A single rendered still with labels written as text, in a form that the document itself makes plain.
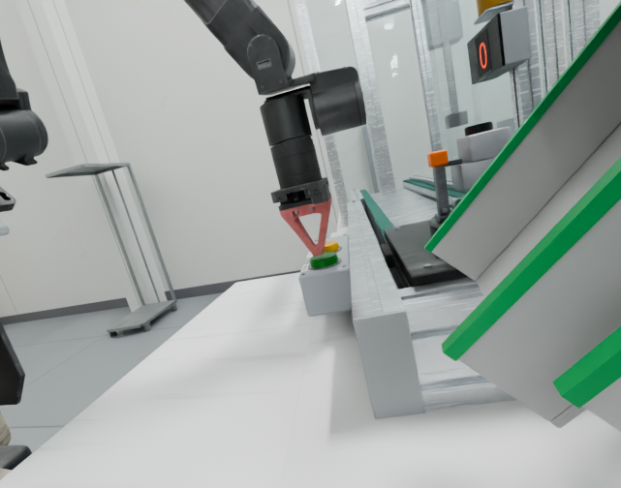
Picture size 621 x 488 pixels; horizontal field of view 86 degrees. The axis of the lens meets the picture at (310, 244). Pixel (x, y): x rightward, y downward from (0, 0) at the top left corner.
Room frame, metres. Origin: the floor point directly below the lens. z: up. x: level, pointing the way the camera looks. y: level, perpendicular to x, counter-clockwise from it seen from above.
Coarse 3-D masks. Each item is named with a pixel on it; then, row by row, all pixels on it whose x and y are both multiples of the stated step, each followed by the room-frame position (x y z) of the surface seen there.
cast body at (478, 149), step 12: (468, 132) 0.40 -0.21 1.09; (480, 132) 0.39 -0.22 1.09; (492, 132) 0.38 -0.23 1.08; (504, 132) 0.38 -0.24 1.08; (468, 144) 0.38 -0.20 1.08; (480, 144) 0.38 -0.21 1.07; (492, 144) 0.38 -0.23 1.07; (504, 144) 0.38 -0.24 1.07; (468, 156) 0.39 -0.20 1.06; (480, 156) 0.38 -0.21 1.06; (492, 156) 0.38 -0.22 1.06; (456, 168) 0.40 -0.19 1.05; (468, 168) 0.38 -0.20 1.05; (480, 168) 0.38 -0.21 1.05; (456, 180) 0.40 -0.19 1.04; (468, 180) 0.38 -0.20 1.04
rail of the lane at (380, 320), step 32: (352, 224) 0.70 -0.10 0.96; (352, 256) 0.45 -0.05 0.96; (384, 256) 0.41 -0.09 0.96; (352, 288) 0.33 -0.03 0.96; (384, 288) 0.31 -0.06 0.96; (384, 320) 0.26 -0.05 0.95; (384, 352) 0.26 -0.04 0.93; (384, 384) 0.26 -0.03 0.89; (416, 384) 0.25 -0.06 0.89; (384, 416) 0.26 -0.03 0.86
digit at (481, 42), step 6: (486, 30) 0.55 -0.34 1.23; (480, 36) 0.57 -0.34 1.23; (486, 36) 0.55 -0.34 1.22; (480, 42) 0.58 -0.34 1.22; (486, 42) 0.55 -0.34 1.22; (480, 48) 0.58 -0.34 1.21; (486, 48) 0.56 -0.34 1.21; (480, 54) 0.58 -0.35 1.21; (486, 54) 0.56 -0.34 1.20; (480, 60) 0.59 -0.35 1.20; (486, 60) 0.56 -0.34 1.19; (480, 66) 0.59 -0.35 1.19; (486, 66) 0.56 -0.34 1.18; (480, 72) 0.59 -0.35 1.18; (486, 72) 0.57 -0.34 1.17
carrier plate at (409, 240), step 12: (396, 228) 0.51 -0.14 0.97; (408, 228) 0.50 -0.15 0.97; (420, 228) 0.48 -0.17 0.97; (396, 240) 0.44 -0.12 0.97; (408, 240) 0.43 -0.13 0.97; (420, 240) 0.41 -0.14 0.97; (396, 252) 0.39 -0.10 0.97; (408, 252) 0.38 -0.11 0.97; (420, 252) 0.37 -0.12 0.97; (408, 264) 0.33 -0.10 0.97; (420, 264) 0.32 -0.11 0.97; (432, 264) 0.32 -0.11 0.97; (444, 264) 0.31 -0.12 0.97; (408, 276) 0.32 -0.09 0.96; (420, 276) 0.30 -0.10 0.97; (432, 276) 0.30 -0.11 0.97; (444, 276) 0.29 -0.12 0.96; (456, 276) 0.29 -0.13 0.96
